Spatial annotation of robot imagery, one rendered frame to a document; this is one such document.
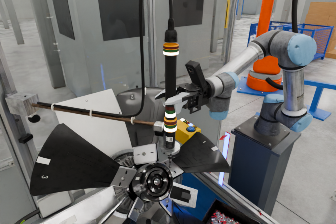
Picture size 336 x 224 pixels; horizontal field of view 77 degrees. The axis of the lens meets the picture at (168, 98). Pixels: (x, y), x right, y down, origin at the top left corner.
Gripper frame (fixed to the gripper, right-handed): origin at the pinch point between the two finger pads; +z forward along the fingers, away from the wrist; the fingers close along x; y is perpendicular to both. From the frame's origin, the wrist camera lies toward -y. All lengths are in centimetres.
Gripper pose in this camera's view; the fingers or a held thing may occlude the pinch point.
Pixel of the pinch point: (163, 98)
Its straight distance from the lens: 64.8
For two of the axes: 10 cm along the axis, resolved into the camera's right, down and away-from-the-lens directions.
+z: -7.8, 2.6, -5.7
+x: -6.3, -3.4, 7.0
